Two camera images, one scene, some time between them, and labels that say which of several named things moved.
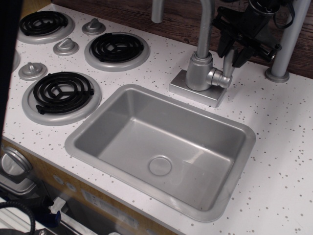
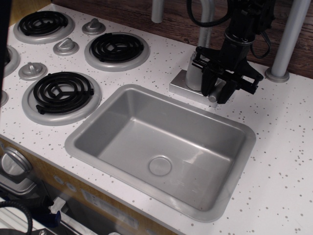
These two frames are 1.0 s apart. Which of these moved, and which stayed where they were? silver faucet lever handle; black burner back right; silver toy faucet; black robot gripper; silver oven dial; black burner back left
Moved: black robot gripper; silver faucet lever handle
Stayed: black burner back left; black burner back right; silver toy faucet; silver oven dial
